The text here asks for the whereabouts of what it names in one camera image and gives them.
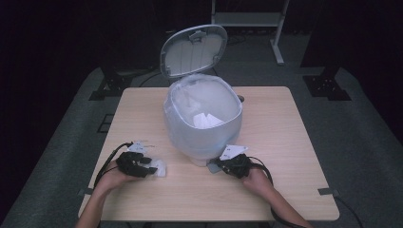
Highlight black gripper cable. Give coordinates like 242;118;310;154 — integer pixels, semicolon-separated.
93;142;134;190
248;156;308;228

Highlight black stand base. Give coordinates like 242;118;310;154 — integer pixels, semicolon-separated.
88;58;134;102
302;65;353;102

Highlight black cable at table edge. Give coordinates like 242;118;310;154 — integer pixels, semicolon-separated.
333;195;364;228

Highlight white metal stand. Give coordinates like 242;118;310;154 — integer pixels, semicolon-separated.
210;0;290;67

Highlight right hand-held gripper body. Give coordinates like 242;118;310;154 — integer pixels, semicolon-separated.
219;144;255;180

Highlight translucent plastic bin liner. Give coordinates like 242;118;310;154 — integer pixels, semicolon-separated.
163;73;243;160

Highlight white tissue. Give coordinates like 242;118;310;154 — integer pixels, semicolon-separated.
144;158;167;178

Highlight person's right hand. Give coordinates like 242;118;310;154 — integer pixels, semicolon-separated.
241;168;274;200

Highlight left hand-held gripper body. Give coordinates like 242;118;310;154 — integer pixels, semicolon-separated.
115;141;150;178

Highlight white paper scrap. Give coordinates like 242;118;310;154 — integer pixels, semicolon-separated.
206;113;225;128
192;112;210;130

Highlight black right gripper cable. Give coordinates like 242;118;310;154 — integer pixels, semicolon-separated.
248;156;308;228

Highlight person's left hand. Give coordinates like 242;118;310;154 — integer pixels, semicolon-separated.
94;166;138;195

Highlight white pedal trash can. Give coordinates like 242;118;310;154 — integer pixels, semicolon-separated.
159;24;244;175

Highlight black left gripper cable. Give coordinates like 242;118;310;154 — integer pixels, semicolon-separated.
93;142;134;190

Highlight black floor cable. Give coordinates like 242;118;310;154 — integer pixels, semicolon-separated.
138;71;163;88

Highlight dark floor outlet plate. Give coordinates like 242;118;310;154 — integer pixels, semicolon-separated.
96;113;115;134

